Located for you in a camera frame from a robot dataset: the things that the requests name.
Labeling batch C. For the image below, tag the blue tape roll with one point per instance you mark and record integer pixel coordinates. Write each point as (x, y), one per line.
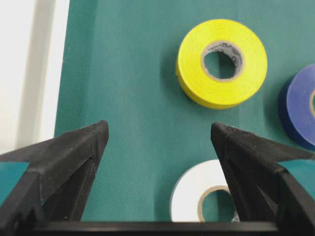
(297, 107)

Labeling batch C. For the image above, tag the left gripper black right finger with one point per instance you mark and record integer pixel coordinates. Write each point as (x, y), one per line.
(267, 196)

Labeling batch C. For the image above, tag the white plastic case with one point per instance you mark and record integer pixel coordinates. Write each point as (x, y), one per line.
(32, 39)

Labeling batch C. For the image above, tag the green table cloth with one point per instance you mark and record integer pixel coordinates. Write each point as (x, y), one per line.
(119, 66)

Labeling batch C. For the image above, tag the yellow tape roll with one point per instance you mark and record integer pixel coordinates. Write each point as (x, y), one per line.
(221, 63)

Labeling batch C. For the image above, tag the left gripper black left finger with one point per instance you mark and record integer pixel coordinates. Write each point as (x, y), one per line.
(57, 181)

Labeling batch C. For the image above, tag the white tape roll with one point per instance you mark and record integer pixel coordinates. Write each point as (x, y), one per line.
(191, 189)

